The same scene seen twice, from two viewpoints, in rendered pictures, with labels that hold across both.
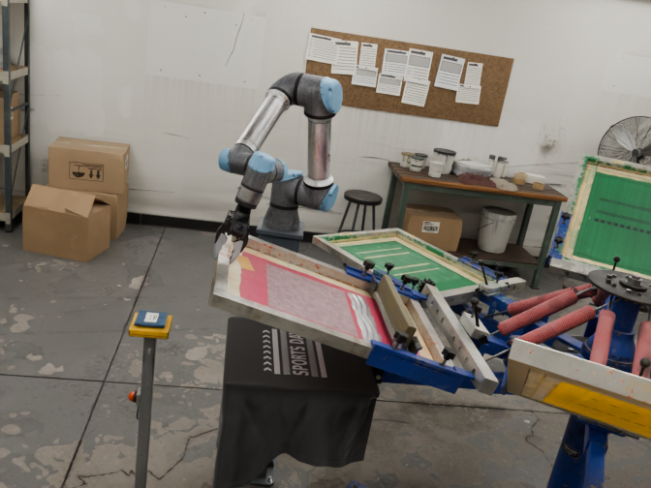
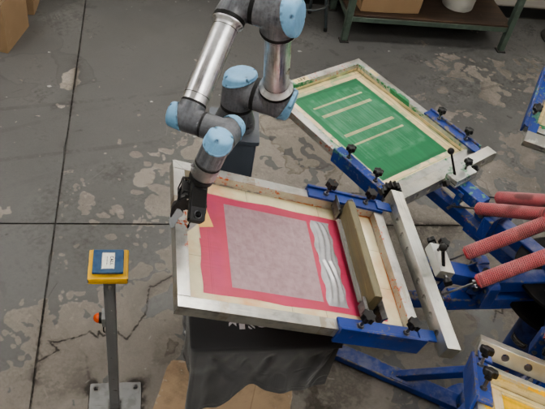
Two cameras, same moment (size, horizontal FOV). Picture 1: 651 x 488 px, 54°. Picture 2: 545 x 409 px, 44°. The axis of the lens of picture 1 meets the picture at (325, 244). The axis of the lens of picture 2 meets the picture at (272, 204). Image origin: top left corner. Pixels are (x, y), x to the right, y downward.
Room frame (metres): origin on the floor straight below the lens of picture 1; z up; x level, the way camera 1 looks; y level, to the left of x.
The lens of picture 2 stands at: (0.51, 0.20, 2.72)
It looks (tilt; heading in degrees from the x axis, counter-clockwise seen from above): 44 degrees down; 354
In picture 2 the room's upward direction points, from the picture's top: 11 degrees clockwise
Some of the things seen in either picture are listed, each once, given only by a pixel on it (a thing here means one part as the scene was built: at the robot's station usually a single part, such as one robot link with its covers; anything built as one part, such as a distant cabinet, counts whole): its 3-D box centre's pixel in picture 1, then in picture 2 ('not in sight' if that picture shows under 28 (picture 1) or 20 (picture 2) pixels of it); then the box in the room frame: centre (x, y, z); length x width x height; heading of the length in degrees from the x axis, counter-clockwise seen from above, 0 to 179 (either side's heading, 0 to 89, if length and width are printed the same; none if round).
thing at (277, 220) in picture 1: (282, 214); (235, 114); (2.46, 0.19, 1.25); 0.15 x 0.15 x 0.10
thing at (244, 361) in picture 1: (298, 352); (261, 291); (1.91, 0.03, 0.95); 0.48 x 0.44 x 0.01; 99
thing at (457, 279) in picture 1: (432, 258); (397, 126); (2.79, -0.50, 1.05); 1.08 x 0.61 x 0.23; 39
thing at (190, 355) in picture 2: (224, 401); (188, 329); (1.87, 0.26, 0.74); 0.45 x 0.03 x 0.43; 9
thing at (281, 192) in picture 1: (288, 186); (240, 87); (2.46, 0.18, 1.37); 0.13 x 0.12 x 0.14; 72
